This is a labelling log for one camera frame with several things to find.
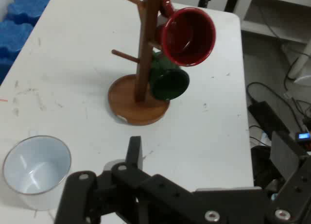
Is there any brown wooden mug tree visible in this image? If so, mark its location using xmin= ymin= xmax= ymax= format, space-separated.
xmin=108 ymin=0 xmax=183 ymax=126

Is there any white pole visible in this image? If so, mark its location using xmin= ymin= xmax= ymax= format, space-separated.
xmin=288 ymin=38 xmax=311 ymax=85

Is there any red enamel mug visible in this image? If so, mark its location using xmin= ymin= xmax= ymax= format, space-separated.
xmin=155 ymin=0 xmax=216 ymax=67

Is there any small blue display device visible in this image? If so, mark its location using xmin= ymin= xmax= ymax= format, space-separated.
xmin=295 ymin=131 xmax=311 ymax=142

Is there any black tripod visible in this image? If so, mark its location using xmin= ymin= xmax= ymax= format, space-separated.
xmin=198 ymin=0 xmax=241 ymax=13

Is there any white shelf frame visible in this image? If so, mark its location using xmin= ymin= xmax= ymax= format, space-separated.
xmin=240 ymin=0 xmax=311 ymax=44

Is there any black power adapter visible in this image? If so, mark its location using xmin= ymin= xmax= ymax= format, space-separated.
xmin=247 ymin=100 xmax=290 ymax=137

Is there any white enamel mug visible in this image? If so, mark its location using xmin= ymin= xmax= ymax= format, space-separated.
xmin=2 ymin=136 xmax=72 ymax=211

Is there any dark green printed mug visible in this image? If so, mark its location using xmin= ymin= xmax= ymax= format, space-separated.
xmin=148 ymin=51 xmax=190 ymax=101

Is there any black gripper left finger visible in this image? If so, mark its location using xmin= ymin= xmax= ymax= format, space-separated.
xmin=53 ymin=136 xmax=203 ymax=224

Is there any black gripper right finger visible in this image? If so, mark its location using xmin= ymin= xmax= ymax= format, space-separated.
xmin=264 ymin=131 xmax=311 ymax=224

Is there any thin black adapter cable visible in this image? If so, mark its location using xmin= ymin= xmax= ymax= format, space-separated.
xmin=246 ymin=81 xmax=304 ymax=127

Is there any dark blue foam mat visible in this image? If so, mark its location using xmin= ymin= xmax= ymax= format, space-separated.
xmin=6 ymin=0 xmax=51 ymax=26
xmin=0 ymin=21 xmax=35 ymax=85

